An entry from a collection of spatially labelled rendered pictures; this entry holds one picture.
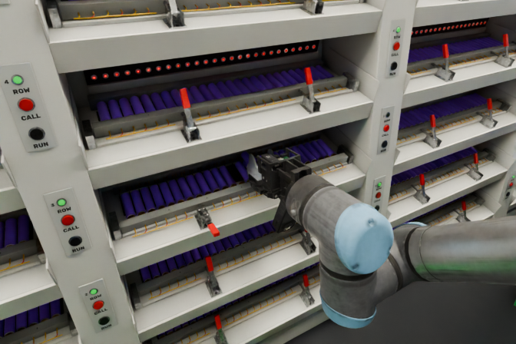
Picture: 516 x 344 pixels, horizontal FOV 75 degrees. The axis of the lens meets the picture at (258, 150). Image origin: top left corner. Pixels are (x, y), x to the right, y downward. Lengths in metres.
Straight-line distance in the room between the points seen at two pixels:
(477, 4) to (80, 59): 0.89
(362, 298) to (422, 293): 0.81
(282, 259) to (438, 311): 0.63
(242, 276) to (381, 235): 0.44
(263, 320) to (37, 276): 0.58
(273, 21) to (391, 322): 0.99
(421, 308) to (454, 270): 0.77
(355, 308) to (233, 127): 0.37
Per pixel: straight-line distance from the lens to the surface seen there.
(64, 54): 0.55
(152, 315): 0.84
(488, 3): 1.08
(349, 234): 0.49
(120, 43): 0.55
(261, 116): 0.69
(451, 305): 1.38
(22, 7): 0.54
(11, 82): 0.56
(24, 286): 0.73
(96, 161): 0.61
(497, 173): 1.47
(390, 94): 0.86
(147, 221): 0.71
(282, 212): 0.66
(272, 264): 0.89
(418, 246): 0.61
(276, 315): 1.04
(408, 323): 1.29
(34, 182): 0.60
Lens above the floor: 0.97
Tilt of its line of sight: 25 degrees down
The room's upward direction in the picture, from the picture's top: 3 degrees counter-clockwise
